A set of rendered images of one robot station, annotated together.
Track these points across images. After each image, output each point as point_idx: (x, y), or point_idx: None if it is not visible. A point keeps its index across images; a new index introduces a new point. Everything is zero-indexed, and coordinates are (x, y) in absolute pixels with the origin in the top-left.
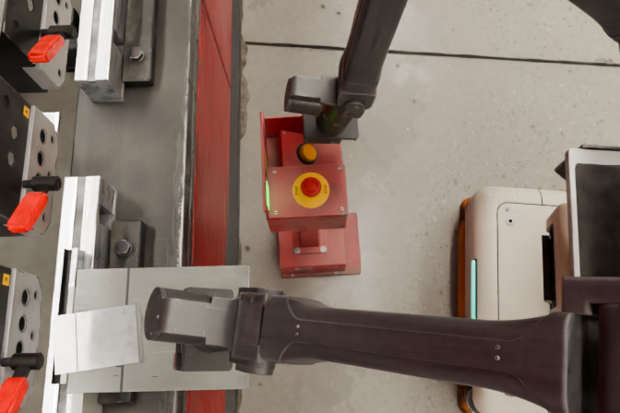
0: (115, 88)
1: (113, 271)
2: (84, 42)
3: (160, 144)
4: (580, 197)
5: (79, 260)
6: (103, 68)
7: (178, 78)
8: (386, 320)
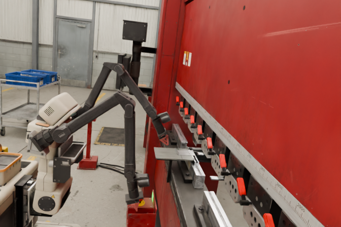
0: (203, 199)
1: (185, 158)
2: (215, 198)
3: (186, 196)
4: (76, 153)
5: (194, 162)
6: (206, 193)
7: (185, 210)
8: (138, 88)
